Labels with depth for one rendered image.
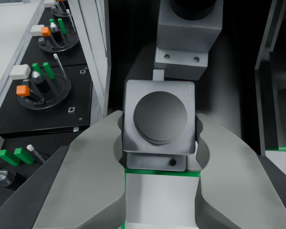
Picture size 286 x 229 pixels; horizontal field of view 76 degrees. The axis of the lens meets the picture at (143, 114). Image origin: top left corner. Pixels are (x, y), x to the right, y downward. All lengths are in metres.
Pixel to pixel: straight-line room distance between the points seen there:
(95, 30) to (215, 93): 0.12
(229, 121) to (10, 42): 1.07
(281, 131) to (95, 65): 0.20
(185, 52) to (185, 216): 0.27
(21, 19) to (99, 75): 1.12
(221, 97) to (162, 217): 0.23
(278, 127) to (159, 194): 0.21
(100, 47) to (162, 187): 0.23
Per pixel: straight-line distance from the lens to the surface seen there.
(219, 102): 0.19
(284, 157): 0.39
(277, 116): 0.20
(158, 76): 0.16
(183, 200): 0.34
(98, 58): 0.20
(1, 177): 0.40
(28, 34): 0.92
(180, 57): 0.16
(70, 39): 0.75
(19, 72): 0.67
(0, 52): 1.08
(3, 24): 1.32
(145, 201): 0.34
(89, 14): 0.18
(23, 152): 0.42
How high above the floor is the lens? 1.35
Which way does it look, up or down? 53 degrees down
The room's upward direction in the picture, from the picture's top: 1 degrees counter-clockwise
